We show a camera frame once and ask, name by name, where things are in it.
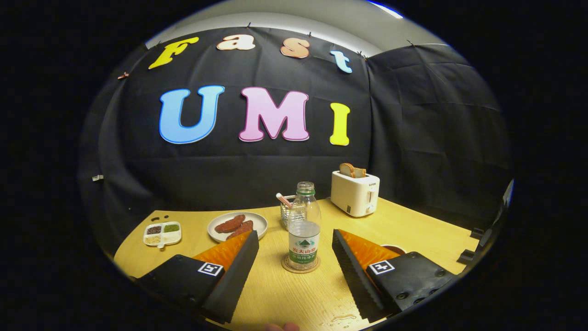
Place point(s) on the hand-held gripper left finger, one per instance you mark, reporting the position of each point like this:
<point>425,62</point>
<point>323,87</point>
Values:
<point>236,280</point>

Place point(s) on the pink straw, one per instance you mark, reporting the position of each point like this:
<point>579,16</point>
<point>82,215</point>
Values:
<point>283,199</point>

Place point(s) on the white round plate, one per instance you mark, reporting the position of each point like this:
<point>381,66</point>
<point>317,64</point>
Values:
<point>257,221</point>

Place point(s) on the white divided condiment dish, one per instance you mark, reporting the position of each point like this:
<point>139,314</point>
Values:
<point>161,234</point>

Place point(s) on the toast bread slice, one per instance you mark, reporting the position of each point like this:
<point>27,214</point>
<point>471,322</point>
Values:
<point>351,170</point>

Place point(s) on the white toaster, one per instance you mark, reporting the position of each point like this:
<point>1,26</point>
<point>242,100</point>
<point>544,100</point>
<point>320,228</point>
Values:
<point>353,193</point>

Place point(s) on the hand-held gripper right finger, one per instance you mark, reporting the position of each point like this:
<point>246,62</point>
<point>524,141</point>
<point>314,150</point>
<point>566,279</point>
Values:
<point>356,278</point>

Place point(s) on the black block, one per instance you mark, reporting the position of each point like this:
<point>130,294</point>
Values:
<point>466,256</point>
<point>477,233</point>

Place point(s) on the clear plastic juice bottle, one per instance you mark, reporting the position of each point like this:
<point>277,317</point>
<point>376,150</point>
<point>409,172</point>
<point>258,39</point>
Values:
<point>304,243</point>

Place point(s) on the black backdrop cloth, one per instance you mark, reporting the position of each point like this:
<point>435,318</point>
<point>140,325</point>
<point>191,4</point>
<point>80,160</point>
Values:
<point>229,170</point>

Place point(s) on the wooden table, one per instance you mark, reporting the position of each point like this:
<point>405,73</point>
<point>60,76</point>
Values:
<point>275,294</point>

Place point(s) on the round cork coaster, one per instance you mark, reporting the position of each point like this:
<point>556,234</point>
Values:
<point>286,266</point>

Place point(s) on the red-brown sausage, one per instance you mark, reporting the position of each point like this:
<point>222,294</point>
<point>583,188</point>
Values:
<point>229,224</point>
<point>241,229</point>

